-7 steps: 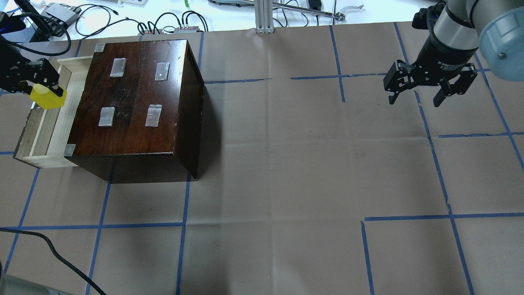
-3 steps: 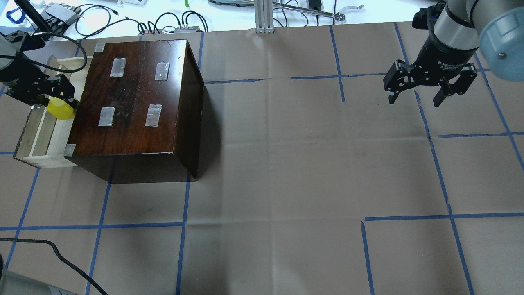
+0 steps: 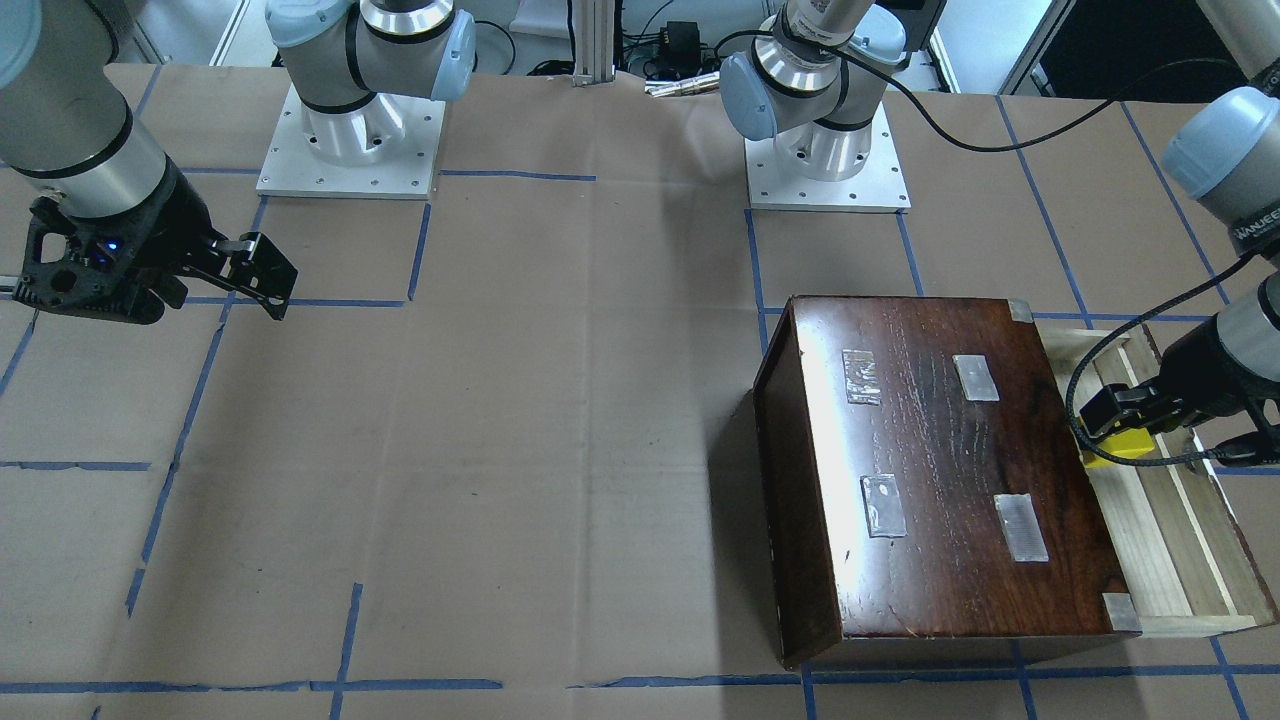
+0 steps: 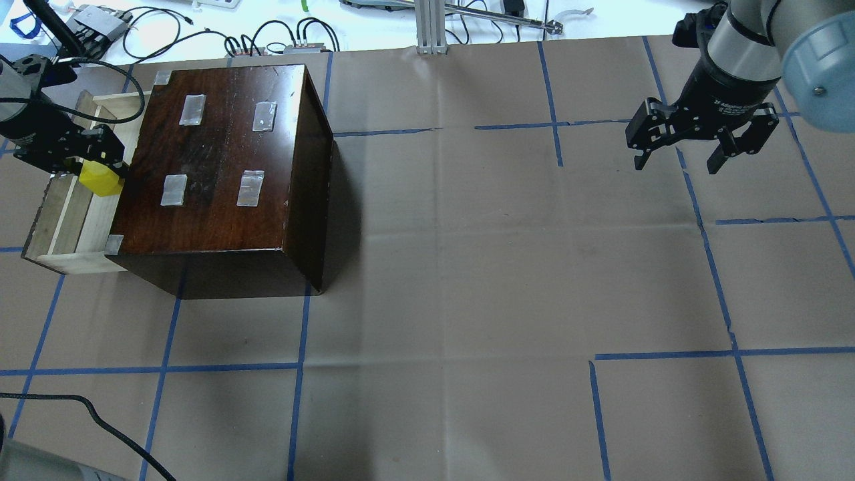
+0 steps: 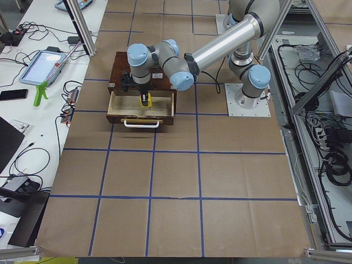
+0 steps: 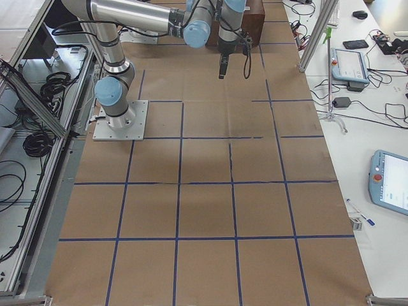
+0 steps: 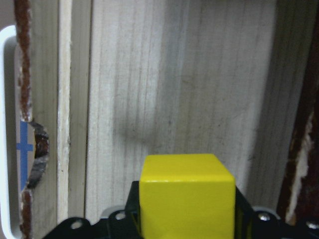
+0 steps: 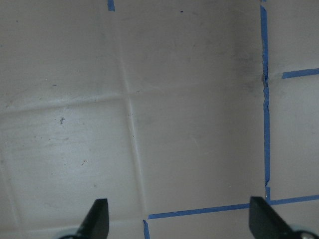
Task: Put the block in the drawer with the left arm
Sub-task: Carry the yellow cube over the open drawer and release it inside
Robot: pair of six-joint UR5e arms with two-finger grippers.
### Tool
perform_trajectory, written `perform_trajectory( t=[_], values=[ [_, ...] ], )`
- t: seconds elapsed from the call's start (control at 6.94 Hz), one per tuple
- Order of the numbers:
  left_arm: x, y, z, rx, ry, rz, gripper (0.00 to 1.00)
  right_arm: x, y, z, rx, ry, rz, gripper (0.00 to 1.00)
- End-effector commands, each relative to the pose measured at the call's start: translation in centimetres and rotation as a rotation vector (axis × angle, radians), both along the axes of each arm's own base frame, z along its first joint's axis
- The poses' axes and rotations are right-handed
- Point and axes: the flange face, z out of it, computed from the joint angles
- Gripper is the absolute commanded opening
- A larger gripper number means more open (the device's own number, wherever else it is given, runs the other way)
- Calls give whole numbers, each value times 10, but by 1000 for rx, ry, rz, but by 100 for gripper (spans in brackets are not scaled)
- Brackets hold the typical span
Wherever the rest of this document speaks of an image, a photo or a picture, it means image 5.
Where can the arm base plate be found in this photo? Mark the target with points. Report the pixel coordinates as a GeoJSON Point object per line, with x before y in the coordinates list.
{"type": "Point", "coordinates": [224, 22]}
{"type": "Point", "coordinates": [239, 105]}

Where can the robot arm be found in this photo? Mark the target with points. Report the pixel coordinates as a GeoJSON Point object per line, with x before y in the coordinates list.
{"type": "Point", "coordinates": [247, 20]}

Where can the black power adapter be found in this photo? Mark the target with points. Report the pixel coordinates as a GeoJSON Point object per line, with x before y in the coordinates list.
{"type": "Point", "coordinates": [73, 40]}

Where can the aluminium frame post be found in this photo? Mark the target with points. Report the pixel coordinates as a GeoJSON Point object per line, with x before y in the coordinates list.
{"type": "Point", "coordinates": [80, 25]}

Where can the dark wooden drawer box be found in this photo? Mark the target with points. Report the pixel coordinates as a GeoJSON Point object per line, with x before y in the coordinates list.
{"type": "Point", "coordinates": [126, 105]}

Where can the teach pendant tablet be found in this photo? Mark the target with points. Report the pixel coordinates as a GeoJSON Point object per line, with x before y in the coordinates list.
{"type": "Point", "coordinates": [40, 67]}

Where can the green handled grabber stick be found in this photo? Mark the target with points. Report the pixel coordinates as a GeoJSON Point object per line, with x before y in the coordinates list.
{"type": "Point", "coordinates": [41, 88]}

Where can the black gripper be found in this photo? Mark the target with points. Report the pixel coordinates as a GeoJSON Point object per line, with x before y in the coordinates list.
{"type": "Point", "coordinates": [143, 88]}

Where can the black smartphone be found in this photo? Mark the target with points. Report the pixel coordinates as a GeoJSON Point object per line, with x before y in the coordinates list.
{"type": "Point", "coordinates": [18, 94]}

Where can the yellow block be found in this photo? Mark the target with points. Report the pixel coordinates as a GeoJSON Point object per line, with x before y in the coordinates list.
{"type": "Point", "coordinates": [144, 105]}

